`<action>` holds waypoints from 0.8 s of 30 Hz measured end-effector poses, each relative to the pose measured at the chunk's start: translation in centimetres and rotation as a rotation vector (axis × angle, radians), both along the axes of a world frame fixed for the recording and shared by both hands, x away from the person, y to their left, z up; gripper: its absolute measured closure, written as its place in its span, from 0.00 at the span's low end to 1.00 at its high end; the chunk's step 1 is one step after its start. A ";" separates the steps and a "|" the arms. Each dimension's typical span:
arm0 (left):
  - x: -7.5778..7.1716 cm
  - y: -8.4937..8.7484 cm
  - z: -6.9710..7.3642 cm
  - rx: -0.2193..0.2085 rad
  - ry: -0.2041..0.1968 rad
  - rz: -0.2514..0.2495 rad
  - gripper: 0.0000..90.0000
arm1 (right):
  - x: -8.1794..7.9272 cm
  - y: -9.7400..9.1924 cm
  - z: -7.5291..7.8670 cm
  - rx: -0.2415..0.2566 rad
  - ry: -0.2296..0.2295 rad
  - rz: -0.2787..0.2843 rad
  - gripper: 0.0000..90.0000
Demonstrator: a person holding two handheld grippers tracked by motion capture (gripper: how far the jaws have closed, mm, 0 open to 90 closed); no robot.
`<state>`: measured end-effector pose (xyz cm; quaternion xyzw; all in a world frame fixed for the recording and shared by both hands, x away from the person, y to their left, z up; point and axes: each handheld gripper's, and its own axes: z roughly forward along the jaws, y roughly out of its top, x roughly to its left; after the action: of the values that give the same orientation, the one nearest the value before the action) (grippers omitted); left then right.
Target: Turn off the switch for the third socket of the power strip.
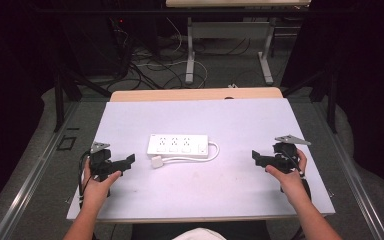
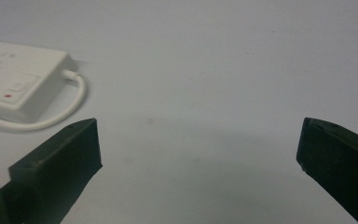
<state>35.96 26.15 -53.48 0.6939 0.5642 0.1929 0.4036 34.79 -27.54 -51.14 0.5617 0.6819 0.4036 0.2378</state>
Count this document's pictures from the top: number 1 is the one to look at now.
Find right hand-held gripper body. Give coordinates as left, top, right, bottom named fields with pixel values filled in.
left=271, top=134, right=313, bottom=175

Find black computer tower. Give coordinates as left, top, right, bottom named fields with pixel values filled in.
left=76, top=14, right=133, bottom=79

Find white power strip cable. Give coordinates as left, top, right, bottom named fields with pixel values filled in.
left=161, top=141, right=221, bottom=165

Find person's white clothing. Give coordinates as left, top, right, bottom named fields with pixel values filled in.
left=172, top=227, right=228, bottom=240

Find white power plug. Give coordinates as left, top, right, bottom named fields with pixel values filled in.
left=150, top=155, right=165, bottom=170

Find black metal stand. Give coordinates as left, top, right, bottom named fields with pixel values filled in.
left=281, top=64, right=340, bottom=135
left=53, top=64, right=113, bottom=134

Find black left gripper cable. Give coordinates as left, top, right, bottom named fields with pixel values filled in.
left=77, top=150, right=94, bottom=209

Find tangle of black floor cables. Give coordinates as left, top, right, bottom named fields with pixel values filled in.
left=106, top=19, right=253, bottom=92

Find white floor cable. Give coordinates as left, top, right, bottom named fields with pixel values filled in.
left=134, top=16, right=209, bottom=89

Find white power strip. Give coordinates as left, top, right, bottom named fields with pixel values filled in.
left=146, top=133, right=210, bottom=160

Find person's left hand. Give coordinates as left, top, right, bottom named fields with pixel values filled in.
left=80, top=157, right=123, bottom=210

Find white-legged desk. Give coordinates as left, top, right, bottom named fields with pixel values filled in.
left=165, top=0, right=312, bottom=86

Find metal floor rail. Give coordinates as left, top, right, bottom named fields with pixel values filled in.
left=0, top=101, right=80, bottom=240
left=311, top=101, right=384, bottom=240

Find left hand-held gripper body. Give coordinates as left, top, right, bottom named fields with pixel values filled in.
left=88, top=141, right=125, bottom=183

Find person's right hand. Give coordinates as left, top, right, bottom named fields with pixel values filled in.
left=265, top=148, right=309, bottom=205

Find person's dark pants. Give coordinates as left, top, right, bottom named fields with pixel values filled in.
left=130, top=220, right=272, bottom=240

